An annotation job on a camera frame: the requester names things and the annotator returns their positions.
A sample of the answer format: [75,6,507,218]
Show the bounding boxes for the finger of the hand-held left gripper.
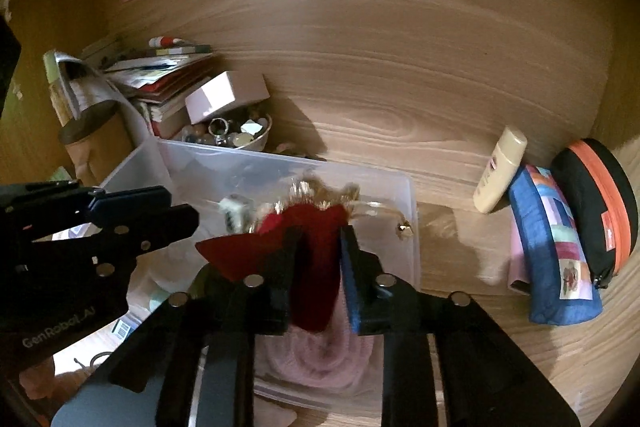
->
[30,204,200,262]
[0,180,174,241]

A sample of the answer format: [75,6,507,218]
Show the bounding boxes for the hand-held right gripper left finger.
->
[50,227,306,427]

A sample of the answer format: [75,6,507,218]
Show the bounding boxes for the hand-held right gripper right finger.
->
[340,224,582,427]

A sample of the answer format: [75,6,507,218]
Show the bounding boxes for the red pouch with gold tassel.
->
[195,179,417,334]

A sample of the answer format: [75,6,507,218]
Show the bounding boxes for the pink rope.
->
[259,292,377,394]

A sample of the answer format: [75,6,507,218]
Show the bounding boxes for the clear plastic storage box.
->
[97,139,419,411]

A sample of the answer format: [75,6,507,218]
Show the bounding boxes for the brown round canister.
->
[58,101,137,186]

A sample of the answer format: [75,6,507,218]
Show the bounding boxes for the white bowl of trinkets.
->
[180,104,274,153]

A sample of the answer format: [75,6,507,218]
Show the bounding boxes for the stack of books and papers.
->
[104,44,217,138]

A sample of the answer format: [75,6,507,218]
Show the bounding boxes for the clear bottle with green cap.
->
[42,49,72,128]

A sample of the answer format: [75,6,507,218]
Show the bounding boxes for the small white box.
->
[184,71,271,126]

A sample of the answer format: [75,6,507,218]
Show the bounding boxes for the red and white pen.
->
[148,35,187,50]

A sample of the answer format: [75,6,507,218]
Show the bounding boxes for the pink flat case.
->
[507,221,532,296]

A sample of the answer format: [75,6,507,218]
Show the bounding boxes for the cream lotion bottle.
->
[472,125,529,214]

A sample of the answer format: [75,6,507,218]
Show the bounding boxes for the blue patchwork pouch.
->
[508,164,605,326]

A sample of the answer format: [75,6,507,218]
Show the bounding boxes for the black orange zip case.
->
[550,138,640,291]

